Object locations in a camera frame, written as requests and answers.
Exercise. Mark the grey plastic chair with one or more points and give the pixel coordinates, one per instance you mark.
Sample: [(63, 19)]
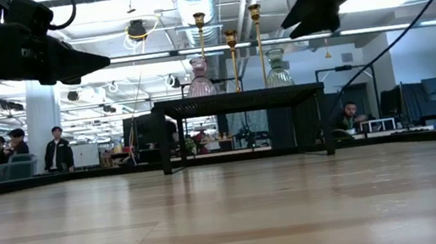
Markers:
[(15, 169)]

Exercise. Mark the white pillar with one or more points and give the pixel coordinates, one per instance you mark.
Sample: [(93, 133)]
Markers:
[(42, 121)]

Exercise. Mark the pink ribbed glass candle holder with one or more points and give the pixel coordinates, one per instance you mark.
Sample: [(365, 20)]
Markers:
[(200, 83)]

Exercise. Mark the yellow hanging pendant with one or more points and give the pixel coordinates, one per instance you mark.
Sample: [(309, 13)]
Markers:
[(326, 53)]

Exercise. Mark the short brass candlestick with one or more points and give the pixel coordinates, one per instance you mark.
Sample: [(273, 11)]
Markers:
[(231, 36)]

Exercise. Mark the green ribbed glass candle holder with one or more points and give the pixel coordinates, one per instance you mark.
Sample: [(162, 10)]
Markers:
[(278, 72)]

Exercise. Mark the overhead light bar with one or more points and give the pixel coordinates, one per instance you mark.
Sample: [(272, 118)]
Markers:
[(149, 56)]

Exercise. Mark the black overhead camera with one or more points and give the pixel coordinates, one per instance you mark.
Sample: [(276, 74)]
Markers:
[(137, 30)]

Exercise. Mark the black metal frame stand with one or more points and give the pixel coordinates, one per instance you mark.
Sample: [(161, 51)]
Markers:
[(334, 69)]

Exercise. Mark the black metal mesh shelf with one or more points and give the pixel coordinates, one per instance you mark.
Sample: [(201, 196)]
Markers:
[(241, 101)]

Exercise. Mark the small white rack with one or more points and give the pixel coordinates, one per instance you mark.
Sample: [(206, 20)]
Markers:
[(378, 120)]

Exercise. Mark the tall brass candlestick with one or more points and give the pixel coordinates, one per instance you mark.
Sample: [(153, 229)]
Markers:
[(199, 20), (254, 10)]

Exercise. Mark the wall air vent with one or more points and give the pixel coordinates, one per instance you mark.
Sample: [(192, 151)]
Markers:
[(346, 57)]

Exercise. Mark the dark computer monitor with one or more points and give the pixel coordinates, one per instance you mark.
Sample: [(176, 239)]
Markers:
[(403, 100)]

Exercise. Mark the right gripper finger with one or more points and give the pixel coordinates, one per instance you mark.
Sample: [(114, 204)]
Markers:
[(317, 26), (303, 11)]

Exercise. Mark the black monitor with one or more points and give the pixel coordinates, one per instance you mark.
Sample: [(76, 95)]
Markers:
[(143, 137)]

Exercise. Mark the black table edge rail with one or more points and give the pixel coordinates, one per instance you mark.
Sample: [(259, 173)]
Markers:
[(80, 175)]

